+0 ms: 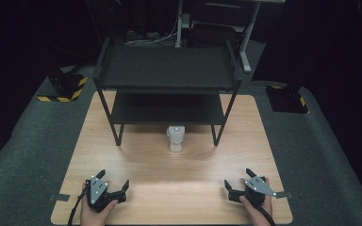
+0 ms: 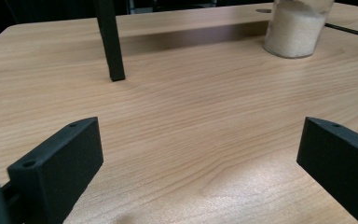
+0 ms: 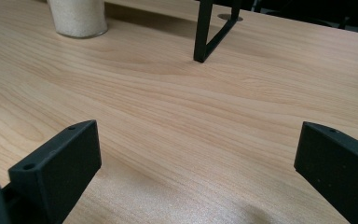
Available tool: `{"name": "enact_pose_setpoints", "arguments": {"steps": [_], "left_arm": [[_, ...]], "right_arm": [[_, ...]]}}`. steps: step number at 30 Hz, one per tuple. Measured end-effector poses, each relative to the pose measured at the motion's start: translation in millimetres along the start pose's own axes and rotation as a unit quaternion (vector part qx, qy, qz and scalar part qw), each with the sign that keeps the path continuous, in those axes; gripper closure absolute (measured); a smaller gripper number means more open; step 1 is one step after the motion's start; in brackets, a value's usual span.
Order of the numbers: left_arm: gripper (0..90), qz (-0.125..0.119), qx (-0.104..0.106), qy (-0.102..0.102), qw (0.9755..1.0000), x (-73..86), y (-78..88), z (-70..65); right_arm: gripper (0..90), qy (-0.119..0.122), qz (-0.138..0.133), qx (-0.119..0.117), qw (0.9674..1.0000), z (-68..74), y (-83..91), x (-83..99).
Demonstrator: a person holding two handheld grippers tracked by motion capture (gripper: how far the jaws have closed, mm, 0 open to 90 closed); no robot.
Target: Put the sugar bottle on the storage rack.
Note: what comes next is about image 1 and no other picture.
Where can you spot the small white bottle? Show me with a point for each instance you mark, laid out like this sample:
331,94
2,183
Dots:
176,139

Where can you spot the person's left hand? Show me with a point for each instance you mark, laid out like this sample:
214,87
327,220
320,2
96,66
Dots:
92,216

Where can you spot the white metal desk frame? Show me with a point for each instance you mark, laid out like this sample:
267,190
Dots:
247,40

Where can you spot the black two-tier shelf rack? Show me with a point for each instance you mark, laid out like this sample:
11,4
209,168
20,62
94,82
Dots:
167,67

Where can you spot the black office chair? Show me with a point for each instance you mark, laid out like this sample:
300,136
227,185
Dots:
215,28

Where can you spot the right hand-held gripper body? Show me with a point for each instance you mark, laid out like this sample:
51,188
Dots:
257,186

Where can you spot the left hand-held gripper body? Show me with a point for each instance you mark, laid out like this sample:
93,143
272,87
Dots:
98,191

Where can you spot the person's right hand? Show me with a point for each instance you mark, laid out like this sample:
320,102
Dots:
257,215

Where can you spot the grey tape strip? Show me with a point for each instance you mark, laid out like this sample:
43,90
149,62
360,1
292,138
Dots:
284,194
59,197

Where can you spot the black yellow striped stand base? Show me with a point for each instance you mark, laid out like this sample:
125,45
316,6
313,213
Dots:
66,88
287,100

